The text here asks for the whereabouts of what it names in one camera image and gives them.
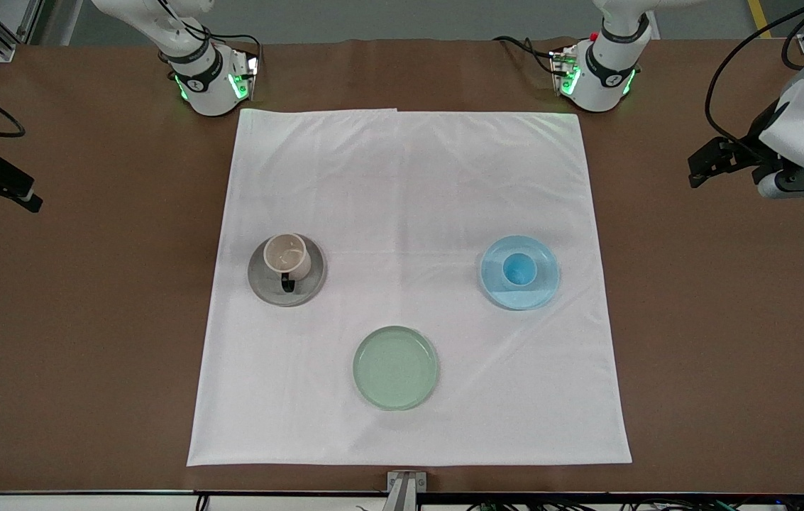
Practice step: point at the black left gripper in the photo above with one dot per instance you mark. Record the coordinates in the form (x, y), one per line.
(754, 144)

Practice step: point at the blue cup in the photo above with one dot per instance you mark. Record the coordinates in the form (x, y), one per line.
(519, 271)

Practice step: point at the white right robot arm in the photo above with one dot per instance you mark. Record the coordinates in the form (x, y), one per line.
(203, 78)

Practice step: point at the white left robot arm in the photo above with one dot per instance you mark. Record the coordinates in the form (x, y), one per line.
(604, 71)

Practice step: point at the blue plate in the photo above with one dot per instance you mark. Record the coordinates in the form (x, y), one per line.
(543, 284)

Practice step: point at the gray plate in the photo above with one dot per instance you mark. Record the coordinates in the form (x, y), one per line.
(267, 291)

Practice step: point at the green plate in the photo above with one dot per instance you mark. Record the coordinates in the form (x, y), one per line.
(396, 367)

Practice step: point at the white cloth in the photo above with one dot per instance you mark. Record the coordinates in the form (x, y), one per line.
(409, 213)

